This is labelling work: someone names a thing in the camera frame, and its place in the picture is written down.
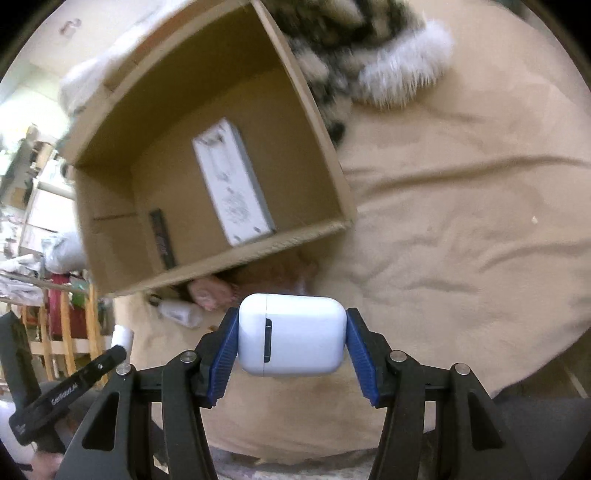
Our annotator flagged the white plastic bottle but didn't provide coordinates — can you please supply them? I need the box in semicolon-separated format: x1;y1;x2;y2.
148;295;204;329

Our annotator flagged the pink cloud Hello Kitty case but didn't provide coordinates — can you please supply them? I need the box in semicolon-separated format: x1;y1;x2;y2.
187;276;238;312

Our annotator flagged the white earbuds case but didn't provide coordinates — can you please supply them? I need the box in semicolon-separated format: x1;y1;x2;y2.
238;293;346;377

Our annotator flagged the white remote control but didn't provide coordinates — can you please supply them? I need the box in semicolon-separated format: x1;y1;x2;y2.
192;118;276;247

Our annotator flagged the person's left hand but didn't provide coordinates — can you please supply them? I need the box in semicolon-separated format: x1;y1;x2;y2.
30;450;63;480

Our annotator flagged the wooden chair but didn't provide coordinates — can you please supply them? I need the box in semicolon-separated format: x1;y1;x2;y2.
16;274;112;381

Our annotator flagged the small white bottle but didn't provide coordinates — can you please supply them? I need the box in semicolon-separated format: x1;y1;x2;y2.
110;324;134;360

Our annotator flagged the beige bed blanket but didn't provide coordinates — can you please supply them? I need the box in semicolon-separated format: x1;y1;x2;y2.
112;0;591;462

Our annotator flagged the grey plastic bag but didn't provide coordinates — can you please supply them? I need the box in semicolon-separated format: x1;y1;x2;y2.
41;231;87;274

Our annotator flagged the brown cardboard box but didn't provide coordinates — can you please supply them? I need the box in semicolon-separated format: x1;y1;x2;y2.
63;1;356;296

